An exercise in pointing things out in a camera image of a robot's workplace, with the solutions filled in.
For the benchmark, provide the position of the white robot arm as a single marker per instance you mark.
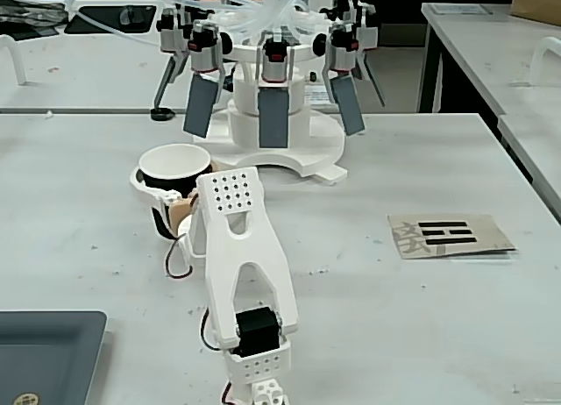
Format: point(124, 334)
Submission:
point(236, 247)

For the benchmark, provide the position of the small printed paper label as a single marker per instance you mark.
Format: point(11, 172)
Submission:
point(315, 96)

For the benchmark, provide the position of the small black round cap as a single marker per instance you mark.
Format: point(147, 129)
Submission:
point(161, 115)

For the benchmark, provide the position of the round gold sticker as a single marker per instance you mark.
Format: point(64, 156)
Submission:
point(26, 398)

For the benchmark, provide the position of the clear plastic tube bundle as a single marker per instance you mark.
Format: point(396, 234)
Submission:
point(271, 6)

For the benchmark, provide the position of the dark crumpled plastic bag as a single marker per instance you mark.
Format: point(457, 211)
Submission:
point(26, 19)

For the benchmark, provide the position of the white dispenser machine base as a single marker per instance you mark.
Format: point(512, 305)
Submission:
point(315, 155)

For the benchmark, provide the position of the printed cardboard card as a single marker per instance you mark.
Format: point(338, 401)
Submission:
point(482, 234)

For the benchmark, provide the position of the black paper cup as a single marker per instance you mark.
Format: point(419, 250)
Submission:
point(173, 159)

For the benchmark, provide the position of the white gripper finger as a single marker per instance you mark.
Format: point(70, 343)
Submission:
point(151, 193)

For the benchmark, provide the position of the black rectangular mat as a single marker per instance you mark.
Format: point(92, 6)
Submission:
point(101, 21)

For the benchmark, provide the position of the silver black pump unit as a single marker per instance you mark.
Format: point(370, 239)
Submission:
point(275, 69)
point(168, 39)
point(342, 54)
point(368, 37)
point(203, 54)

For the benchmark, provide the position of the white paper sheet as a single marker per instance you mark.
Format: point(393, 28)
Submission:
point(460, 9)

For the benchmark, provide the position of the white lab table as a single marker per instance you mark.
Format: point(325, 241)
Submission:
point(482, 50)
point(87, 72)
point(543, 159)

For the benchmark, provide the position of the dark blue tray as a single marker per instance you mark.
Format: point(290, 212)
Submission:
point(44, 357)

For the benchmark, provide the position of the dark grey flat panel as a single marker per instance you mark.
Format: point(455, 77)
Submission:
point(199, 107)
point(274, 120)
point(348, 107)
point(372, 80)
point(166, 78)

